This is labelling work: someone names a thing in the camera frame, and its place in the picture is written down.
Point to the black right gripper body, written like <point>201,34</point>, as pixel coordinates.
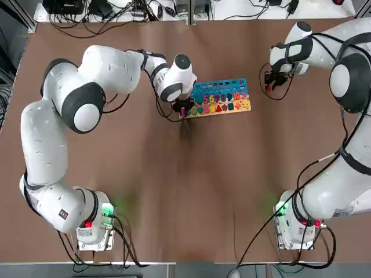
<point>279,76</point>

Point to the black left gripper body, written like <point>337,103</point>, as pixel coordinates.
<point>185,105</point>

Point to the pink rectangular block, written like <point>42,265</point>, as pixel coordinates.
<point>183,112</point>

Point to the colourful wooden toy board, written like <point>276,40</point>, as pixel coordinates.
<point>232,85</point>

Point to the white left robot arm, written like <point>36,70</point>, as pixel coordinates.
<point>43,144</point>

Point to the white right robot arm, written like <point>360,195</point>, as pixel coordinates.
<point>333,188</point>

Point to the teal heart piece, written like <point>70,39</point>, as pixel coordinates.
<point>200,110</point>

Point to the pink number five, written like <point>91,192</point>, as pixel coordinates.
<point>205,98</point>

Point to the pink shape piece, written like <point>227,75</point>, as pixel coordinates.
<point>207,109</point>

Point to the pink greater-than sign piece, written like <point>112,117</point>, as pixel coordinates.
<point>245,95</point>

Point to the yellow number six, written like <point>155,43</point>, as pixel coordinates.
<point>212,98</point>

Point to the yellow pentagon piece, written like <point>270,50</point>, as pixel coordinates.
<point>213,108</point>

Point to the yellow equals sign piece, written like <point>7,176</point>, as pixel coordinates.
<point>245,104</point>

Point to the red number seven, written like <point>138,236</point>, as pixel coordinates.
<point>218,97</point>

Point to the red triangle piece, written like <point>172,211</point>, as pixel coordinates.
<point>219,108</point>

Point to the orange plus sign piece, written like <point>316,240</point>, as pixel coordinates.
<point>238,105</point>

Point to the purple number eight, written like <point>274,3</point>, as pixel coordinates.
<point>223,97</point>

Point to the purple star piece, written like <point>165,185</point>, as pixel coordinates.
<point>225,107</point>

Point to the teal number nine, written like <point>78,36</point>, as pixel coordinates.
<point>229,96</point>

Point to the teal square piece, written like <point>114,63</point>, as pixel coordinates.
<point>231,106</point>

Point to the black power brick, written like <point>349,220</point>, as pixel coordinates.
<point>292,7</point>

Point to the black finned power supply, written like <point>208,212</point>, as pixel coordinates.
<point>182,7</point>

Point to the black monitor stand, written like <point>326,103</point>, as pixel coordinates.
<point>100,8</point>

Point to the black box device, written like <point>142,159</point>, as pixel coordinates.
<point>63,5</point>

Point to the aluminium frame post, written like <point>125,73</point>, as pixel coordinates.
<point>192,11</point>

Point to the aluminium frame rail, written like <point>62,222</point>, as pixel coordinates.
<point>27,23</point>
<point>363,7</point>

